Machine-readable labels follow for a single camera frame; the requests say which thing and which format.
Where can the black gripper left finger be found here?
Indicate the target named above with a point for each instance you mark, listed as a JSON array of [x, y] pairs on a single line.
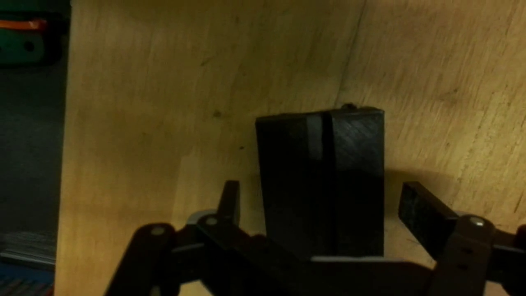
[[215, 250]]

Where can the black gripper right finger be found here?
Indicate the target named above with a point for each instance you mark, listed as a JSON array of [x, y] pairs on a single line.
[[469, 250]]

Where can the black pad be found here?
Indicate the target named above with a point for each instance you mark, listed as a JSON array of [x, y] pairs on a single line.
[[323, 181]]

